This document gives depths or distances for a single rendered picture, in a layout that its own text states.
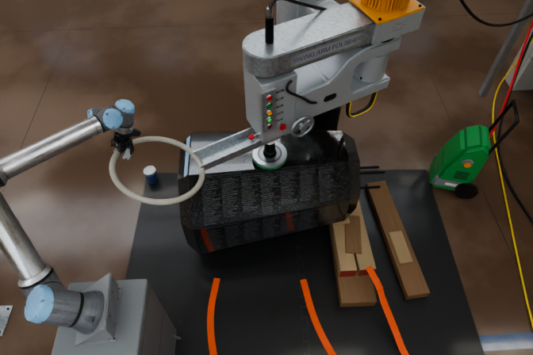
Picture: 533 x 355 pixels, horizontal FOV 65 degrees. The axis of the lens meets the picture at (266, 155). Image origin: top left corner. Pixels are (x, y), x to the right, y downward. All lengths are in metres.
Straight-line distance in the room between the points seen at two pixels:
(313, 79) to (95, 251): 2.12
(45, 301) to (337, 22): 1.80
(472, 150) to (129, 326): 2.56
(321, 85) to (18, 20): 4.55
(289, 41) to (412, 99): 2.59
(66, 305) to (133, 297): 0.36
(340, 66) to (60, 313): 1.74
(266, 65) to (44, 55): 3.75
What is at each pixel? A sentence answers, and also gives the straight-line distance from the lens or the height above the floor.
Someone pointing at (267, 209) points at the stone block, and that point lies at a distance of 2.63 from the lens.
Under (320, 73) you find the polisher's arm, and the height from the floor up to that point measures 1.43.
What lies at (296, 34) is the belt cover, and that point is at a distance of 2.07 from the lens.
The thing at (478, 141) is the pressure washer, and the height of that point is 0.58.
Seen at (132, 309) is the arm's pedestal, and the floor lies 0.85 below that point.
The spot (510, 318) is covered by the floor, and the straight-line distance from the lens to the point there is 3.45.
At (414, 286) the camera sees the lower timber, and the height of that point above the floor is 0.09.
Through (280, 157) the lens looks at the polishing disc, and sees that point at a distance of 2.57.
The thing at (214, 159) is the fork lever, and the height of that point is 1.11.
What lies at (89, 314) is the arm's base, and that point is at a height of 1.05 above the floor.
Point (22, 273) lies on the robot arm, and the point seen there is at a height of 1.15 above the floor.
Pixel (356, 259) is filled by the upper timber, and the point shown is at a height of 0.18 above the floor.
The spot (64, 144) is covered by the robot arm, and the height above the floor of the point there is 1.57.
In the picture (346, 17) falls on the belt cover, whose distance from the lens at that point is 2.22.
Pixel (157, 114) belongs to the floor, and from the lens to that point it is 4.21.
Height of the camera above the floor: 2.90
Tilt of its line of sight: 51 degrees down
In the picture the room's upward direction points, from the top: 1 degrees counter-clockwise
